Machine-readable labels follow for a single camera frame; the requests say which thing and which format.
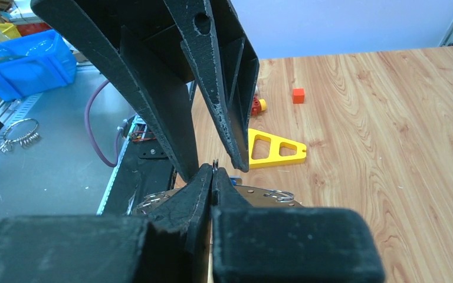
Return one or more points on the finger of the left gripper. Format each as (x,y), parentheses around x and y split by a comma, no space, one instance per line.
(225,66)
(135,45)

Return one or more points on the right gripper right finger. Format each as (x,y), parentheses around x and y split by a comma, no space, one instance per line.
(318,244)

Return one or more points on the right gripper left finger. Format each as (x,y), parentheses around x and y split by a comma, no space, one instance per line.
(169,244)

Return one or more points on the grey metal keyring disc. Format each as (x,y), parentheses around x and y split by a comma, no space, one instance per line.
(258,197)

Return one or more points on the spare metal keyring bunch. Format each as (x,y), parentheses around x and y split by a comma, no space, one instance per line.
(21,133)

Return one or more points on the small red yellow toy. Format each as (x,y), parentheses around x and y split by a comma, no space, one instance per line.
(259,105)

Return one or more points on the yellow triangular toy block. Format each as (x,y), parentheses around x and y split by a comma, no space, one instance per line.
(276,143)

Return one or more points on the orange cube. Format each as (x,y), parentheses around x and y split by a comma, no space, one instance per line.
(298,95)

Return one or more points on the blue plastic bin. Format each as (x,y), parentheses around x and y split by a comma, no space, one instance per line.
(34,64)

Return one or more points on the white slotted cable duct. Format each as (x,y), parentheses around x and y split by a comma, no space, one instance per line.
(136,122)

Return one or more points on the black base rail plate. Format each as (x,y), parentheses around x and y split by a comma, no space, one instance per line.
(146,170)

